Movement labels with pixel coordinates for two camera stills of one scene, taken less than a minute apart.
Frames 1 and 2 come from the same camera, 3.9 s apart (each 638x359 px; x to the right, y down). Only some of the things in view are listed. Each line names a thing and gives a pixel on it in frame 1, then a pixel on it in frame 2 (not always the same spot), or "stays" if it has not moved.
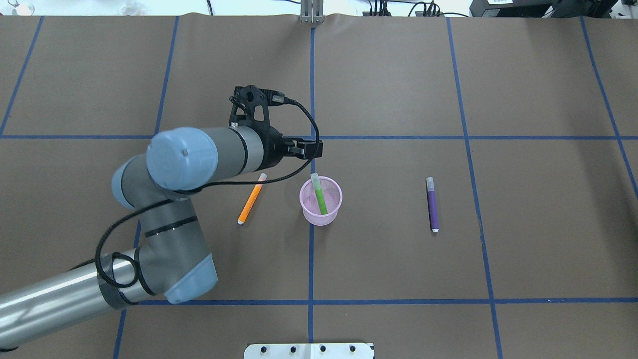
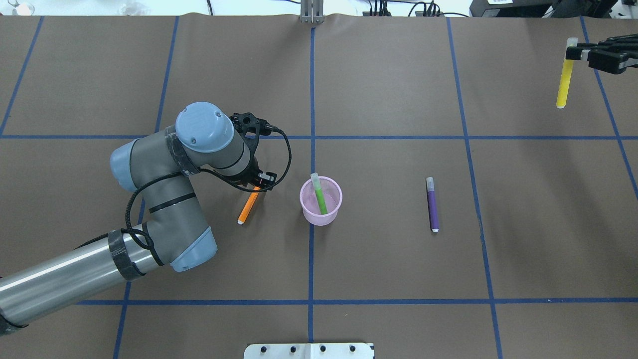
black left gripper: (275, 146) -> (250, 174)
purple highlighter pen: (432, 205) stays
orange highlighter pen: (251, 200) stays
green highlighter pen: (315, 179) stays
